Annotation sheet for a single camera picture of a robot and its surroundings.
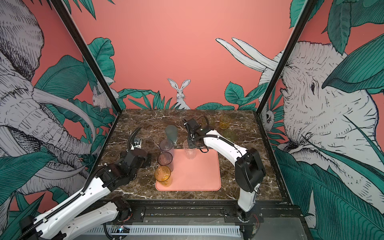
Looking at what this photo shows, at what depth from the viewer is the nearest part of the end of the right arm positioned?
622mm

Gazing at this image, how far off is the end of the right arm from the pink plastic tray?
0.66 ft

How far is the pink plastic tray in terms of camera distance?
0.84m
